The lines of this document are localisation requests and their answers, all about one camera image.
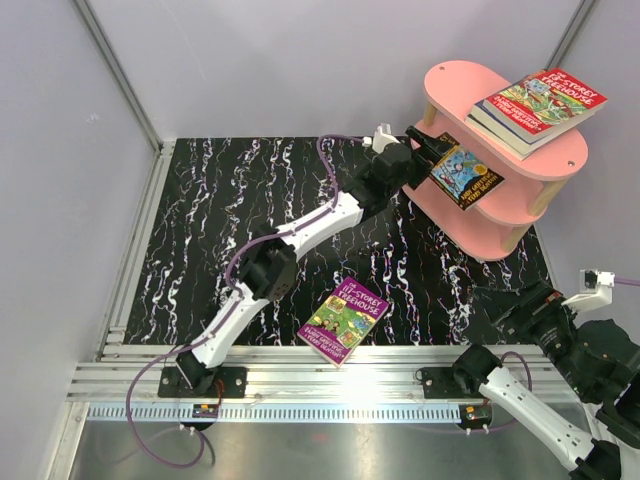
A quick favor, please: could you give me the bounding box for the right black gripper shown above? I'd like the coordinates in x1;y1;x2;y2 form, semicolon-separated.
473;277;598;397

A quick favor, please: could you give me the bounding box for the blue 169-storey treehouse book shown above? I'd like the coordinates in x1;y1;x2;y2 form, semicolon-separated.
430;132;504;211

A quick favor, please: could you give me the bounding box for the dark blue hardcover book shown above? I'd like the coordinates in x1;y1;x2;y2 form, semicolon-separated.
465;115;548;160

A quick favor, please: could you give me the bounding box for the blue orange sunset paperback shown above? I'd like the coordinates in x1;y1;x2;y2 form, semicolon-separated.
465;101;553;156

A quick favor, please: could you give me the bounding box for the red 13-storey treehouse book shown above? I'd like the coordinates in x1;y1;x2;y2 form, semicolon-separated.
481;68;608;143

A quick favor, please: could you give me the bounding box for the purple treehouse book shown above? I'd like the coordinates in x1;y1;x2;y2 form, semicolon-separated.
297;277;389;368

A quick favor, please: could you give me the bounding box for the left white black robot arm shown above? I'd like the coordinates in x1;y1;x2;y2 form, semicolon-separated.
176;124;452;397

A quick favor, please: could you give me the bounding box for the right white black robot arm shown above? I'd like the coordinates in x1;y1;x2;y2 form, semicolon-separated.
452;280;639;479

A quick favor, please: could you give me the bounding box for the pink three-tier shelf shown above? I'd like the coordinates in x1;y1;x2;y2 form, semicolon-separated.
404;60;588;261

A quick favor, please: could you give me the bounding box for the right small circuit board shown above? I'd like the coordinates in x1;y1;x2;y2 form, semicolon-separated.
460;404;493;429

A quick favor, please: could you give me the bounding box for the small circuit board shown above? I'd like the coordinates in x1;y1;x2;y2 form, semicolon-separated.
193;404;219;418
460;404;493;429

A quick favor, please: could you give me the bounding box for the black marble pattern mat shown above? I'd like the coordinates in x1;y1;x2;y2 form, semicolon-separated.
124;137;549;346

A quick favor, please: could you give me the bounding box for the left small circuit board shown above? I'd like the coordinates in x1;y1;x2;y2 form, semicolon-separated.
193;404;219;418

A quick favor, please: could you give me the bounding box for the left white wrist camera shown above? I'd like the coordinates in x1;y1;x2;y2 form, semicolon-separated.
362;123;400;154

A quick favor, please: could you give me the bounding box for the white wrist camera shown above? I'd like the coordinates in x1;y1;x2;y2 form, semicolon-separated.
562;269;615;313
362;123;400;154

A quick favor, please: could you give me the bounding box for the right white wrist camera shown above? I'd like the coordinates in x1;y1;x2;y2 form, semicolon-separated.
562;269;615;313

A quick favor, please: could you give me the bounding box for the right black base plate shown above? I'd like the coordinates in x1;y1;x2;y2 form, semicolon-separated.
415;367;484;401

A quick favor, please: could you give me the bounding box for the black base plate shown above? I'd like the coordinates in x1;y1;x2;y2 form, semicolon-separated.
157;366;248;399
415;367;484;401

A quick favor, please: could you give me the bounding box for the right aluminium corner post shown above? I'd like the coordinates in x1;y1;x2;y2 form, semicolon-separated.
545;0;600;70

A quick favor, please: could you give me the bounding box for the aluminium corner post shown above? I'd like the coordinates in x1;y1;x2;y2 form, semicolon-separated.
74;0;174;156
545;0;600;70

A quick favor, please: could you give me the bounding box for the left aluminium corner post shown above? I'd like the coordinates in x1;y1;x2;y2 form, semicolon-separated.
74;0;174;156

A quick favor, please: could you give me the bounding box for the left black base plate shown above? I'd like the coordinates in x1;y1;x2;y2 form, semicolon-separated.
157;366;248;399

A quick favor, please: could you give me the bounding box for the aluminium mounting rail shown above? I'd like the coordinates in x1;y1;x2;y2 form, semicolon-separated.
67;344;465;403

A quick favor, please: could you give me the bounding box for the white slotted cable duct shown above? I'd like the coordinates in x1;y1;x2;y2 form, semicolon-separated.
88;402;461;424

